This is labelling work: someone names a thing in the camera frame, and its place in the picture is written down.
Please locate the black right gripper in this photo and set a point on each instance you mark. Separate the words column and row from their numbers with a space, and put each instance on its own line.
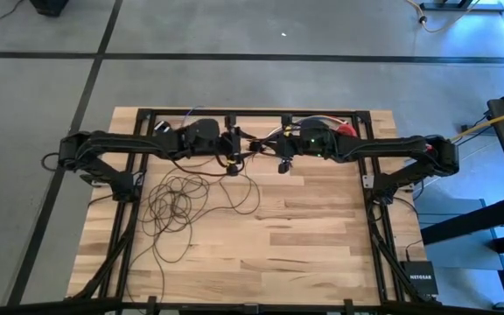
column 309, row 140

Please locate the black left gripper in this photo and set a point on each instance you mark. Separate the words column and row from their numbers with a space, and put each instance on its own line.
column 204, row 137

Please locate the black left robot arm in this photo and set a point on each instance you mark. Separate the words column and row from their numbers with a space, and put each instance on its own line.
column 103, row 144

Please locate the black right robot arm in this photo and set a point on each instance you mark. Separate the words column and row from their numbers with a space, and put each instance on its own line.
column 401, row 146

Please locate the red tape dispenser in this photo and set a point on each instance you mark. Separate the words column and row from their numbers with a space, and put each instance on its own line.
column 347, row 129

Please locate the black stand base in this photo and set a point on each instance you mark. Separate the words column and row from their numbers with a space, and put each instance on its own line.
column 457, row 6

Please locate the black Netgear network switch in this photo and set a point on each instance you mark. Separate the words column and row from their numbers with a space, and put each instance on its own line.
column 419, row 277

